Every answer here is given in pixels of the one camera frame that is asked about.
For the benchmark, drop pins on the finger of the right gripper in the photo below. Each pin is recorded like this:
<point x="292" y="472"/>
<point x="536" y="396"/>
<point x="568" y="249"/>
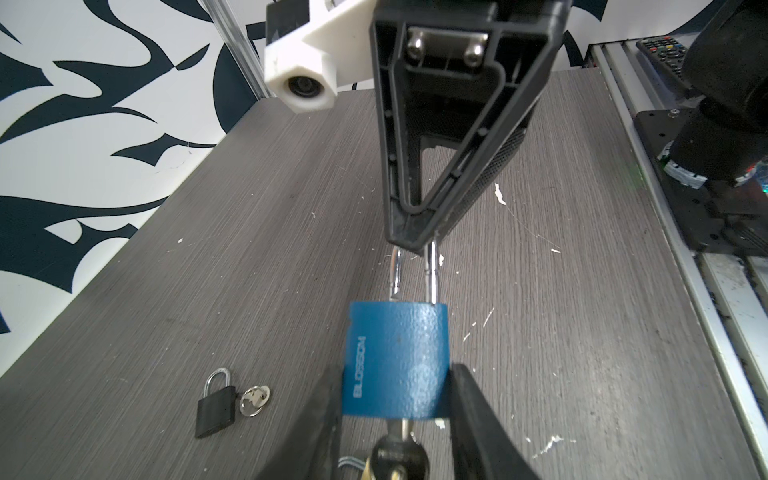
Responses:
<point x="456" y="84"/>

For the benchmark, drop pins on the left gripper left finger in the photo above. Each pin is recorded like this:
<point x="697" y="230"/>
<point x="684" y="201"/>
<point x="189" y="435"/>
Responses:
<point x="312" y="445"/>

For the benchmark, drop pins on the blue padlock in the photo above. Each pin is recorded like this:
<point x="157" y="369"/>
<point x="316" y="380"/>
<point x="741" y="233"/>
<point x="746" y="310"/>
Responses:
<point x="397" y="370"/>

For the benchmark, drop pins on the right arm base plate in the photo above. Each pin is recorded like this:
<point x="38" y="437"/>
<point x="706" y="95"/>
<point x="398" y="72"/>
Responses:
<point x="715" y="217"/>

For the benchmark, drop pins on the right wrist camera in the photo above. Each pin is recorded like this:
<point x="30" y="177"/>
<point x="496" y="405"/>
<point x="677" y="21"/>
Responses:
<point x="313" y="48"/>

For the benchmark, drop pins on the brass padlock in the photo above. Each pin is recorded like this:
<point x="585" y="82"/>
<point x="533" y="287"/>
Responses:
<point x="354" y="468"/>

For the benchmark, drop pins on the black remote control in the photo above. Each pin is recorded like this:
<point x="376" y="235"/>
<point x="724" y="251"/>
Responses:
<point x="667" y="55"/>

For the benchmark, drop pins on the small black padlock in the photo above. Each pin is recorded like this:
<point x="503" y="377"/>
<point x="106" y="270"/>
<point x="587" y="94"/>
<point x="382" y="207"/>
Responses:
<point x="216" y="410"/>

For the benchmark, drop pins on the black padlock key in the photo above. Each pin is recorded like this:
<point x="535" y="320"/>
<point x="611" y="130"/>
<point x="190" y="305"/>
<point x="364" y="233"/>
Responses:
<point x="253" y="400"/>

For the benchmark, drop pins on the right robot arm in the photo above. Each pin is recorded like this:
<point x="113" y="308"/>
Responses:
<point x="726" y="136"/>

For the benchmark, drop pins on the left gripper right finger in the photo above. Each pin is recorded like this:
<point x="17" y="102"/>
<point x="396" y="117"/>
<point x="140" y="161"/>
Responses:
<point x="481" y="448"/>

